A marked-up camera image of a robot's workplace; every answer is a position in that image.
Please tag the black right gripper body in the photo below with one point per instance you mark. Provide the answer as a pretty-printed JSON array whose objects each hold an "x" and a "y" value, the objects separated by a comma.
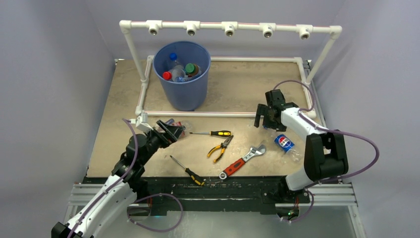
[{"x": 273, "y": 123}]

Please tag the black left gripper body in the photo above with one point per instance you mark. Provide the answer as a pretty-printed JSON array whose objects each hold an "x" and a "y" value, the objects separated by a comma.
[{"x": 156, "y": 140}]

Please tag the red cap crushed bottle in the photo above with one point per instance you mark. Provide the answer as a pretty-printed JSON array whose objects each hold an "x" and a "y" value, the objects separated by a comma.
[{"x": 186, "y": 123}]

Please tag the blue label crushed bottle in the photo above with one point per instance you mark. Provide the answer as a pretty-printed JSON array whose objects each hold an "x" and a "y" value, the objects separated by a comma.
[{"x": 183, "y": 79}]

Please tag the white label amber bottle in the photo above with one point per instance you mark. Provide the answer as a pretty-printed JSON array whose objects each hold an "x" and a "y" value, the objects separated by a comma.
[{"x": 192, "y": 70}]

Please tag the red label clear bottle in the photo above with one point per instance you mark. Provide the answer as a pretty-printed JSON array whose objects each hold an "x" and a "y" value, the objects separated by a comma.
[{"x": 173, "y": 73}]

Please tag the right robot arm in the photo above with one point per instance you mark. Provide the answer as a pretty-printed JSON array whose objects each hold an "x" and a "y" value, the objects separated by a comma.
[{"x": 325, "y": 153}]

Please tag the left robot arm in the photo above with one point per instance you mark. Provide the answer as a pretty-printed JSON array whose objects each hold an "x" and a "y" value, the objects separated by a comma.
[{"x": 123, "y": 187}]

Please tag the blue plastic bin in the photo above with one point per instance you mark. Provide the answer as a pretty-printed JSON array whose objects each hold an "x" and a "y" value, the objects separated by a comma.
[{"x": 184, "y": 96}]

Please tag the pepsi label bottle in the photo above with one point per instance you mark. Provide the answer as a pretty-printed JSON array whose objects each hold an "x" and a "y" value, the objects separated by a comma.
[{"x": 288, "y": 148}]

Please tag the red adjustable wrench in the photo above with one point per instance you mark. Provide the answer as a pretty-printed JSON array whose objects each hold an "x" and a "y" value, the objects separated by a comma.
[{"x": 234, "y": 167}]

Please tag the yellow black screwdriver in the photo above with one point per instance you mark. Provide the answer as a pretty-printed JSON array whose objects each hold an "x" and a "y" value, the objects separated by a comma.
[
  {"x": 194, "y": 177},
  {"x": 220, "y": 133}
]

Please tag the blue handle small screwdriver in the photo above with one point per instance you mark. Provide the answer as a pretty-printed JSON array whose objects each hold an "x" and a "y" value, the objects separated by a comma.
[{"x": 170, "y": 122}]

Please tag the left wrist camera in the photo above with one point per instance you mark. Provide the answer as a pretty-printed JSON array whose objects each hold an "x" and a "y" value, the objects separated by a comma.
[{"x": 141, "y": 122}]

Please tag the yellow handle pliers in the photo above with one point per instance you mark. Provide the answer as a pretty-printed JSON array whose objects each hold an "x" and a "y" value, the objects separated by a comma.
[{"x": 222, "y": 147}]

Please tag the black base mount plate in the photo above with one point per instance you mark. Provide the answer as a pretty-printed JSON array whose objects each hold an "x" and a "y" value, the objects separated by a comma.
[{"x": 237, "y": 194}]

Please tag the white PVC pipe frame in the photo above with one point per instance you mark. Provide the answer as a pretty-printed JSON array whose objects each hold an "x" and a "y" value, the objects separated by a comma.
[{"x": 230, "y": 28}]

